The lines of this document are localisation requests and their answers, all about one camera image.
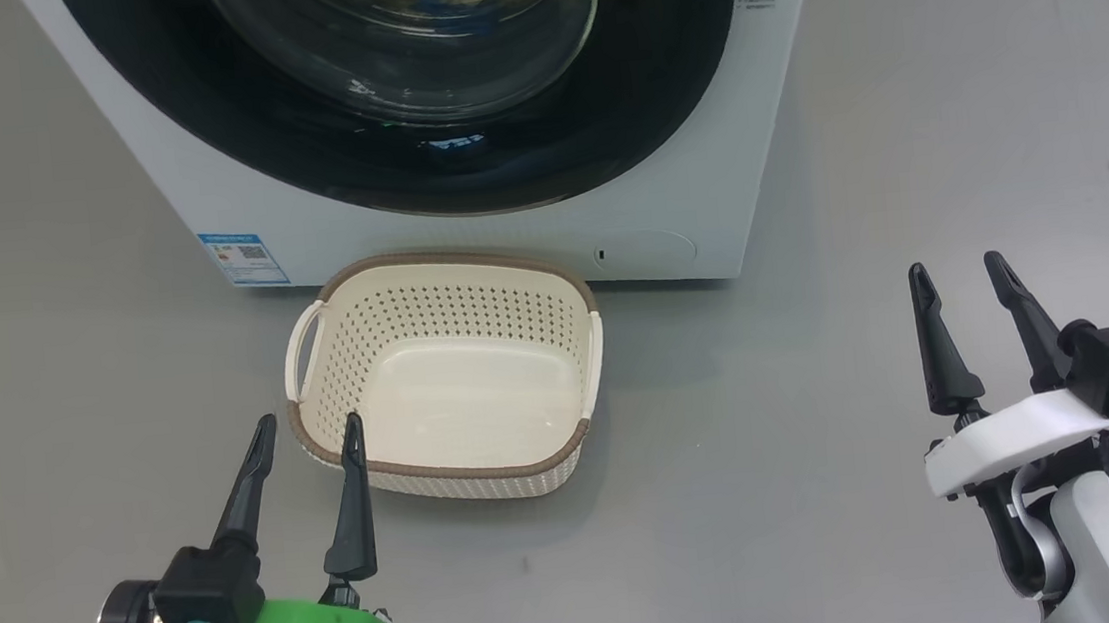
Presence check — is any blue energy label sticker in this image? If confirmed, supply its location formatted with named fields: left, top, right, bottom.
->
left=196, top=225, right=292, bottom=293

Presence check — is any oval drain filter cover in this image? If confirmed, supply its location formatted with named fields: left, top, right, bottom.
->
left=591, top=226, right=699, bottom=274

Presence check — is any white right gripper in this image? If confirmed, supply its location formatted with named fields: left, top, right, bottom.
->
left=906, top=241, right=1109, bottom=501

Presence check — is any washing machine door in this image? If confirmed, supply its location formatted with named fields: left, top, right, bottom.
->
left=60, top=0, right=756, bottom=250

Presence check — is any cream perforated laundry basket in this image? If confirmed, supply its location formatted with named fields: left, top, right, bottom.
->
left=272, top=236, right=618, bottom=519

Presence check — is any white front-load washing machine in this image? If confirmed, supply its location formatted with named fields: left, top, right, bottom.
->
left=20, top=0, right=848, bottom=339

